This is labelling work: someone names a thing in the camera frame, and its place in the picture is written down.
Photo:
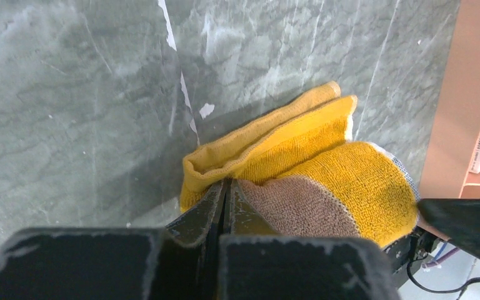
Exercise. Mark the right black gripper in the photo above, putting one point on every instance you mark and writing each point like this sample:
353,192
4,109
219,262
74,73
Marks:
458,219

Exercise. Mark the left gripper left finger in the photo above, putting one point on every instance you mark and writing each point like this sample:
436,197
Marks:
176,261

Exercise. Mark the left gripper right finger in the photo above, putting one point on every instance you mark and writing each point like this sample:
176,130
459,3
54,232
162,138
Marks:
255,262

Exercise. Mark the brown yellow bear towel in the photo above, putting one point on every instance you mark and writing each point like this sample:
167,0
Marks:
300,169

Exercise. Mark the orange plastic compartment tray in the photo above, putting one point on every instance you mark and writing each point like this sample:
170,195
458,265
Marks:
456,129

